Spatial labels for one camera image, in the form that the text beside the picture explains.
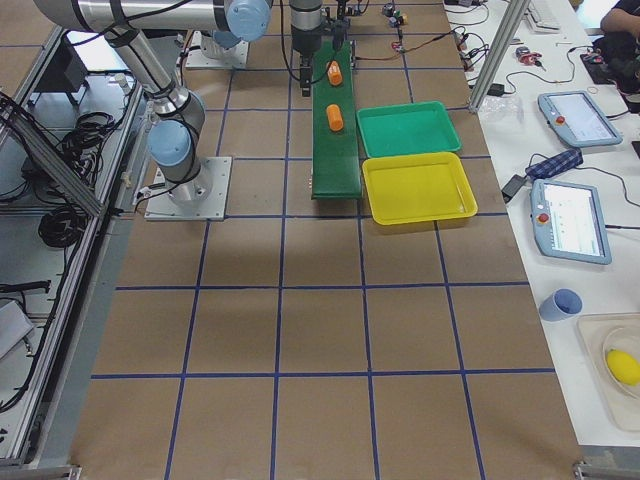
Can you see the clear plastic bag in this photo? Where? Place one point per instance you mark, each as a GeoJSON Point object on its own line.
{"type": "Point", "coordinates": [505, 108]}

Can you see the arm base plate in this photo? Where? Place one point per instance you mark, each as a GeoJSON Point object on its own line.
{"type": "Point", "coordinates": [204, 198]}
{"type": "Point", "coordinates": [205, 53]}

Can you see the green conveyor belt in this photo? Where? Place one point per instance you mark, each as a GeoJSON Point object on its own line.
{"type": "Point", "coordinates": [335, 151]}

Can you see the beige tray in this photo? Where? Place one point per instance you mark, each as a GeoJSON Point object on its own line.
{"type": "Point", "coordinates": [600, 335]}

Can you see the blue checkered pouch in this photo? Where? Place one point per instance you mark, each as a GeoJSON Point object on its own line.
{"type": "Point", "coordinates": [555, 165]}

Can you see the aluminium frame post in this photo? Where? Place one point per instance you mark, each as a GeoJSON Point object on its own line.
{"type": "Point", "coordinates": [503, 37]}

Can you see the orange cylinder 4680 label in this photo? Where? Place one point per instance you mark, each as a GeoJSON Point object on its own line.
{"type": "Point", "coordinates": [334, 73]}

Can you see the teach pendant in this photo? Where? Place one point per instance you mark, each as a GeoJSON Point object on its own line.
{"type": "Point", "coordinates": [568, 222]}
{"type": "Point", "coordinates": [577, 120]}

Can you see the yellow lemon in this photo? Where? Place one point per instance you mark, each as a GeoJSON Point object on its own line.
{"type": "Point", "coordinates": [623, 366]}

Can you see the yellow plastic tray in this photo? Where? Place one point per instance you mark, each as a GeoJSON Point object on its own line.
{"type": "Point", "coordinates": [418, 188]}

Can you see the green plastic tray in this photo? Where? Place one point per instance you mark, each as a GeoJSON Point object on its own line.
{"type": "Point", "coordinates": [407, 129]}

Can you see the blue plastic cup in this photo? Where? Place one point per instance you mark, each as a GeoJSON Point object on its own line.
{"type": "Point", "coordinates": [561, 304]}

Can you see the orange cylinder plain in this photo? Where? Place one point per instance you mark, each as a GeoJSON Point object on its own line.
{"type": "Point", "coordinates": [334, 118]}

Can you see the teach pendant far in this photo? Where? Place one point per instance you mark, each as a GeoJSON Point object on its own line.
{"type": "Point", "coordinates": [577, 120]}

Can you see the black power adapter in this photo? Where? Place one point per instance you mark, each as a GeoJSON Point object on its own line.
{"type": "Point", "coordinates": [512, 187]}

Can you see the teach pendant near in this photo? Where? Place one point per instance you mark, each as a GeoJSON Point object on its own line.
{"type": "Point", "coordinates": [568, 222]}

